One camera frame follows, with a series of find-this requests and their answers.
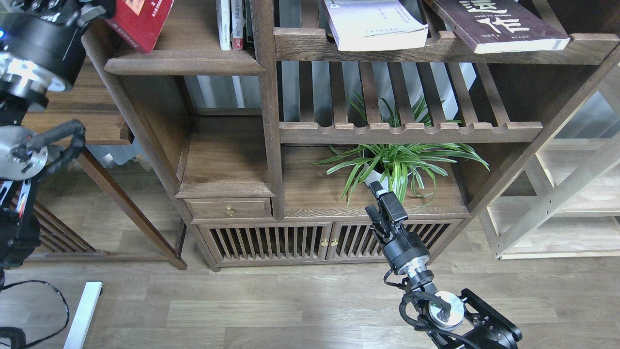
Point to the maroon book white characters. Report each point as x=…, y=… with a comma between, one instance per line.
x=497, y=26

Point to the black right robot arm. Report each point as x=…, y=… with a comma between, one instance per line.
x=451, y=321

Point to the dark green upright book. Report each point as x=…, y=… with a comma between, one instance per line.
x=249, y=33

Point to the green spider plant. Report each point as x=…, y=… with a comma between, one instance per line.
x=425, y=159

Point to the small wooden drawer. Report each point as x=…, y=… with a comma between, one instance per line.
x=228, y=208

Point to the red white upright book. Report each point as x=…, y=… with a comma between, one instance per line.
x=237, y=25

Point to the white metal leg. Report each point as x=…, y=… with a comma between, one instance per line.
x=84, y=314

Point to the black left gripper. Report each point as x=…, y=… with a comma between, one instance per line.
x=41, y=39

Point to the white plant pot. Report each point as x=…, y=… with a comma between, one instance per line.
x=375, y=179

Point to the right slatted cabinet door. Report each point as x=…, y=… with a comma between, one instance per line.
x=355, y=241

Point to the white paperback book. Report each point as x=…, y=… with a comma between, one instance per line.
x=373, y=25

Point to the dark slatted wooden chair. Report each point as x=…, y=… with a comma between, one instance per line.
x=59, y=241

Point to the light wooden shelf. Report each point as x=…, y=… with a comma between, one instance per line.
x=574, y=211

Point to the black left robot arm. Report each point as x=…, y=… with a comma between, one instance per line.
x=26, y=158

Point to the dark wooden bookshelf cabinet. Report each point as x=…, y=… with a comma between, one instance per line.
x=229, y=124

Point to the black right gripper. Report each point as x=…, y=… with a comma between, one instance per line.
x=403, y=250

